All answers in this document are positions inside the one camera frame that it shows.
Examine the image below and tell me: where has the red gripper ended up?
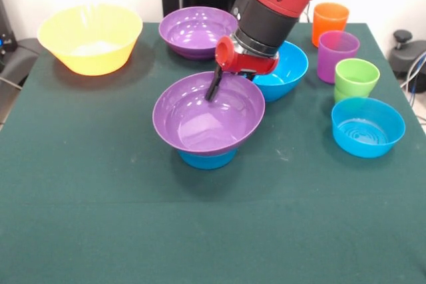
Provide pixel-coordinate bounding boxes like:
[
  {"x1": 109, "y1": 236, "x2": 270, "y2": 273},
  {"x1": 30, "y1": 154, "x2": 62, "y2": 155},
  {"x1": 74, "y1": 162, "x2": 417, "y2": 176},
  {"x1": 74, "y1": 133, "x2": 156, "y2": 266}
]
[{"x1": 205, "y1": 35, "x2": 280, "y2": 102}]

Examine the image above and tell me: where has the purple bowl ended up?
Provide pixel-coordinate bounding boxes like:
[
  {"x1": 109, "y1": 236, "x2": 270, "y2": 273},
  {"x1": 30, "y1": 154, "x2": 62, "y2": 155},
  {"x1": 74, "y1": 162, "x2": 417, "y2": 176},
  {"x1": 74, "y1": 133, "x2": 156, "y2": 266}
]
[
  {"x1": 152, "y1": 71, "x2": 266, "y2": 156},
  {"x1": 158, "y1": 6, "x2": 239, "y2": 61}
]

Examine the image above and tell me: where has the small blue bowl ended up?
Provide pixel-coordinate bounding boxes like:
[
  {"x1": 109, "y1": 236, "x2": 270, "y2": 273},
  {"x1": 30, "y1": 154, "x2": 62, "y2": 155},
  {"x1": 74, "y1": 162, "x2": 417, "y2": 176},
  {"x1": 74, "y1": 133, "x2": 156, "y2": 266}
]
[
  {"x1": 331, "y1": 97, "x2": 407, "y2": 159},
  {"x1": 177, "y1": 149, "x2": 238, "y2": 170}
]

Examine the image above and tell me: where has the large deep blue bowl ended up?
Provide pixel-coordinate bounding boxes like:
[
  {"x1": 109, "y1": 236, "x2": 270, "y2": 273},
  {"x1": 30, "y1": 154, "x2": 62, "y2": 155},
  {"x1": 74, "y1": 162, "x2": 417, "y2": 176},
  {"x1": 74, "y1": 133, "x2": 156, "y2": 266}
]
[{"x1": 251, "y1": 40, "x2": 310, "y2": 103}]

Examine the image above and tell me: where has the purple cup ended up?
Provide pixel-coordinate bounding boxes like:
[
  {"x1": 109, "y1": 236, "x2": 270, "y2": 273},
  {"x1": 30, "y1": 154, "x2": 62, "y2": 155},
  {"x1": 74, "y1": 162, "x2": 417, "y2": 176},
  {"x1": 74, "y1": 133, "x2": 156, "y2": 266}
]
[{"x1": 316, "y1": 30, "x2": 361, "y2": 84}]

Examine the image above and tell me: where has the green cup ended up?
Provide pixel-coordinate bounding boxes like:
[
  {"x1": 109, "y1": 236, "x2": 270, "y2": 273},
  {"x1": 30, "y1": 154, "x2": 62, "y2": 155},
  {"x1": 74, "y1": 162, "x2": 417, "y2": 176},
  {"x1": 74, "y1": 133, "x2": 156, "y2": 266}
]
[
  {"x1": 334, "y1": 59, "x2": 381, "y2": 98},
  {"x1": 333, "y1": 86, "x2": 350, "y2": 104}
]

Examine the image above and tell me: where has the orange cup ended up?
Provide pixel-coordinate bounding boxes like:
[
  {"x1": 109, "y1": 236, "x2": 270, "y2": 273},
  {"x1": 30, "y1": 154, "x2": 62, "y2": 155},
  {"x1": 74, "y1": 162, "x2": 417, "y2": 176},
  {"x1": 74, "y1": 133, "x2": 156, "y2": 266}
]
[{"x1": 312, "y1": 2, "x2": 351, "y2": 49}]

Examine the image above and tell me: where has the dark green tablecloth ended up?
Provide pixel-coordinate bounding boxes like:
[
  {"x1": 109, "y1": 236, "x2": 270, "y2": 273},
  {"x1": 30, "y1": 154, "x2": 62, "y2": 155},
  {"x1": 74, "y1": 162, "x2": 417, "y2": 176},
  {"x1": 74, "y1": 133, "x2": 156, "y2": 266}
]
[{"x1": 0, "y1": 23, "x2": 426, "y2": 284}]

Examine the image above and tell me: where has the yellow bowl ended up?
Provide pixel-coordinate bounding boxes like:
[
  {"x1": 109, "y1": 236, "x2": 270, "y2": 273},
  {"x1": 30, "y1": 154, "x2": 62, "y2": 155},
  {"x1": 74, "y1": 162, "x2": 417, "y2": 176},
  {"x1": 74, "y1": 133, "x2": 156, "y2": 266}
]
[{"x1": 36, "y1": 3, "x2": 144, "y2": 76}]

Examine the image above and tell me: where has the black knobbed equipment base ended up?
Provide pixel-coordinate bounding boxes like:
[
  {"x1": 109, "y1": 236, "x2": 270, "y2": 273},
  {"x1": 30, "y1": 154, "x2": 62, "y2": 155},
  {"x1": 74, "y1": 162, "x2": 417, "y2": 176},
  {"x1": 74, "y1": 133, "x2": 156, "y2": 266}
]
[{"x1": 388, "y1": 30, "x2": 426, "y2": 75}]

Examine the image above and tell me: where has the black electronic device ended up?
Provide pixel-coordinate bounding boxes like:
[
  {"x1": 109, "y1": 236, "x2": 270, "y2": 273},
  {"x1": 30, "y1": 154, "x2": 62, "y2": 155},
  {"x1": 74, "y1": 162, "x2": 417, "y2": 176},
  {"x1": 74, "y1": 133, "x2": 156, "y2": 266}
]
[{"x1": 0, "y1": 0, "x2": 18, "y2": 54}]

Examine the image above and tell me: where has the white cable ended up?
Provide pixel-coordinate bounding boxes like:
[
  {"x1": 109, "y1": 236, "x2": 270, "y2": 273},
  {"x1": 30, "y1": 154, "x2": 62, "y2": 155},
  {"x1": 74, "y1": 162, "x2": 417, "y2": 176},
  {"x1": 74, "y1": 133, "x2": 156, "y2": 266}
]
[
  {"x1": 400, "y1": 74, "x2": 426, "y2": 90},
  {"x1": 0, "y1": 76, "x2": 23, "y2": 91}
]

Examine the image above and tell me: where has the blue cable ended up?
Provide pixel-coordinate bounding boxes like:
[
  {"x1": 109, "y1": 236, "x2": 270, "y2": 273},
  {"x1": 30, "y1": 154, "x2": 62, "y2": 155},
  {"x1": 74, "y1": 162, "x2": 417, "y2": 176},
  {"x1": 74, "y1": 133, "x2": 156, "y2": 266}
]
[{"x1": 406, "y1": 51, "x2": 426, "y2": 105}]

